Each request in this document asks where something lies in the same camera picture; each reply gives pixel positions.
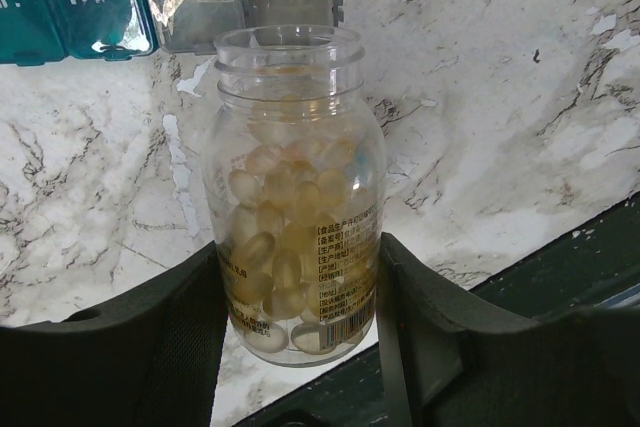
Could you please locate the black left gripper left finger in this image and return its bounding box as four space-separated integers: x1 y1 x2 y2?
1 244 225 426

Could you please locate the clear pill bottle gold lid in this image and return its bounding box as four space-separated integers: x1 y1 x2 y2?
201 25 387 367

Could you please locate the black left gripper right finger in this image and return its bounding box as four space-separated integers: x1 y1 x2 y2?
376 234 639 426

